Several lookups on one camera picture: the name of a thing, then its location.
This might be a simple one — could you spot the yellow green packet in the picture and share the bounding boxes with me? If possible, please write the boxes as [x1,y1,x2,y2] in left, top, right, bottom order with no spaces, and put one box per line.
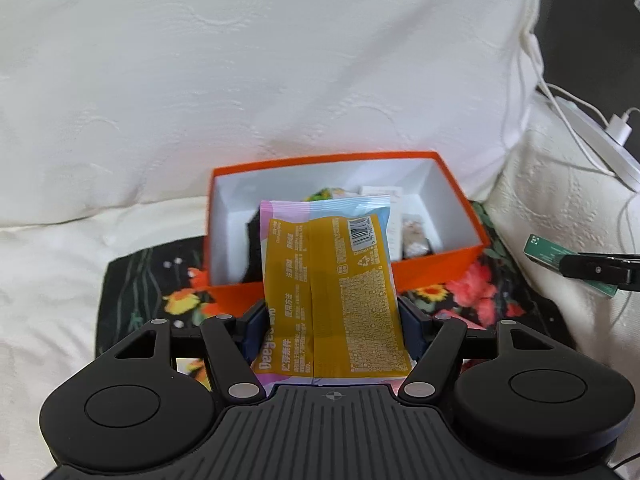
[302,187,358,202]

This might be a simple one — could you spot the black floral cloth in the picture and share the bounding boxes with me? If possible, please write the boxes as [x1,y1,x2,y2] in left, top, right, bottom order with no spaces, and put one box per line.
[97,200,576,393]

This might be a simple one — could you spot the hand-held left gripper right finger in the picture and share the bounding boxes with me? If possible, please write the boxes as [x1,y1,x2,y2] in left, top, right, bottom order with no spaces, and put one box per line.
[397,297,557,404]

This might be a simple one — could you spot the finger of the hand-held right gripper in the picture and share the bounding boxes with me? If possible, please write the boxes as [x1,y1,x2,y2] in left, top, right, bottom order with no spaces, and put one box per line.
[559,252,640,292]

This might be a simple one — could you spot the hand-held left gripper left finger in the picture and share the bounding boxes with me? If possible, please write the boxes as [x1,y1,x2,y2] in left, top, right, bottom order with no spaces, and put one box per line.
[114,300,267,404]

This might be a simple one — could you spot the white pillow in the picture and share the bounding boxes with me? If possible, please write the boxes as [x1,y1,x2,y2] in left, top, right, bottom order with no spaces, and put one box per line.
[0,0,543,231]

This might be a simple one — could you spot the green and white medicine box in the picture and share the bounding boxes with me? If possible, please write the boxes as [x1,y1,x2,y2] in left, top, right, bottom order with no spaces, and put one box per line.
[523,233,619,299]

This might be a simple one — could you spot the white textured cushion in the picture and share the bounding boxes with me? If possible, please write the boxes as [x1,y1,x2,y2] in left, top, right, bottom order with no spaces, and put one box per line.
[487,92,640,466]

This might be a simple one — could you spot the white power strip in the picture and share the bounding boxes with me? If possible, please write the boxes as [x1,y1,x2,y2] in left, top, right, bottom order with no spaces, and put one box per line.
[550,96,640,188]

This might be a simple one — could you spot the small patterned packet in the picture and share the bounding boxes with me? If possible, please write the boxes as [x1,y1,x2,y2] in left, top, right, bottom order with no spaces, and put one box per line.
[401,214,435,260]

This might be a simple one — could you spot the white charger plug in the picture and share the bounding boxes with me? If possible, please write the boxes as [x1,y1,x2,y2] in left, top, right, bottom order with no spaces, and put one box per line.
[606,107,640,147]

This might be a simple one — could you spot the orange storage box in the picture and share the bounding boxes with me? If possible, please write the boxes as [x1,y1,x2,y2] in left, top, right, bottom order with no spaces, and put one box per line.
[202,151,492,317]

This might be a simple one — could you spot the yellow and pink snack packet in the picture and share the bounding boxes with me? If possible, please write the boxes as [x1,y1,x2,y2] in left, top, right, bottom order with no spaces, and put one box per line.
[252,195,417,387]

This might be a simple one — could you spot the white textured bedsheet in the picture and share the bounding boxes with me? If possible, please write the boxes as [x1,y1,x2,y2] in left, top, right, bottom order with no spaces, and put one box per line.
[0,195,216,476]

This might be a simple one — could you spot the white charging cable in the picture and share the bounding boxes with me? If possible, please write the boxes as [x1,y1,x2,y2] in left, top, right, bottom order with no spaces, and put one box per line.
[520,30,618,177]

